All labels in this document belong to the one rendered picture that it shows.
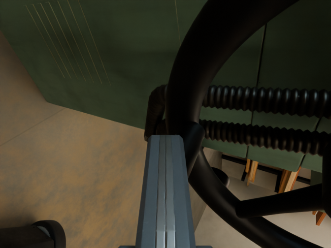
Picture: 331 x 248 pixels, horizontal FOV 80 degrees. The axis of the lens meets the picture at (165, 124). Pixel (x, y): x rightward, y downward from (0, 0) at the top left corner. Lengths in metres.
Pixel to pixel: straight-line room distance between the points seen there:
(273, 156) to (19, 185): 0.83
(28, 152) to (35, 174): 0.10
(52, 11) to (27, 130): 0.46
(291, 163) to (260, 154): 0.05
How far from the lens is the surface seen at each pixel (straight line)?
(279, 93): 0.20
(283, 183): 3.37
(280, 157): 0.42
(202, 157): 0.19
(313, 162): 0.42
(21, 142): 0.86
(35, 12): 0.58
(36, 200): 0.99
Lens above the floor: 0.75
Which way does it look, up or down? 28 degrees down
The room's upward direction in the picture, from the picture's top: 104 degrees clockwise
